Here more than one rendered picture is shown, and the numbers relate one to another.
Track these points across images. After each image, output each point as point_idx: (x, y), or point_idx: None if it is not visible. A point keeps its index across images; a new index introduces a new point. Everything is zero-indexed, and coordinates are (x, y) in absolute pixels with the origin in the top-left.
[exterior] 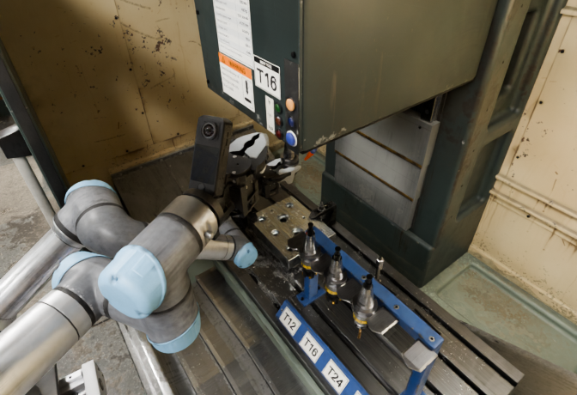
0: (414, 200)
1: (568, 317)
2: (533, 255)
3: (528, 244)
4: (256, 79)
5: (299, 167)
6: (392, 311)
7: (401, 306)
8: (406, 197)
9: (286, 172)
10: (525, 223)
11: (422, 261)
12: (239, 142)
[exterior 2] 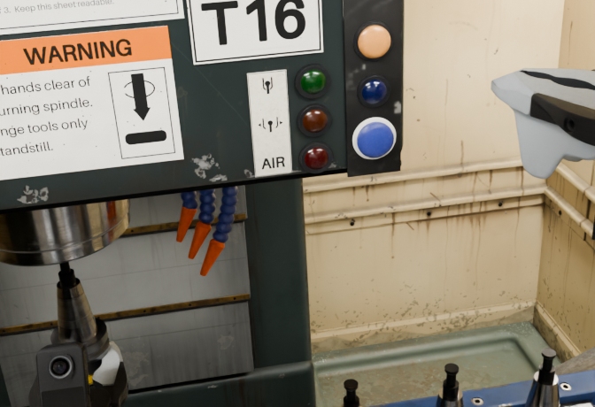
0: (250, 295)
1: (465, 326)
2: (384, 277)
3: (370, 265)
4: (198, 43)
5: (113, 343)
6: (574, 395)
7: (567, 380)
8: (233, 301)
9: (115, 368)
10: (352, 237)
11: (306, 402)
12: (562, 90)
